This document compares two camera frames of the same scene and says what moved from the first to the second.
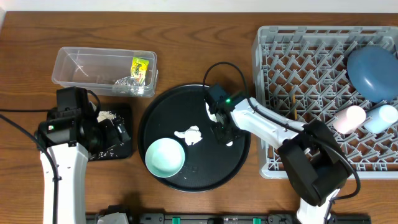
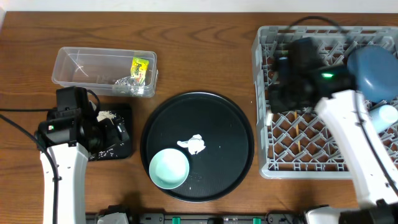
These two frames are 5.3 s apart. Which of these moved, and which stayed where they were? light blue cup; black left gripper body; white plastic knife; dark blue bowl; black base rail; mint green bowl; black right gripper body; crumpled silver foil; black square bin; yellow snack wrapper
Moved: white plastic knife; black right gripper body; mint green bowl
Stayed: light blue cup; black square bin; black left gripper body; black base rail; yellow snack wrapper; dark blue bowl; crumpled silver foil
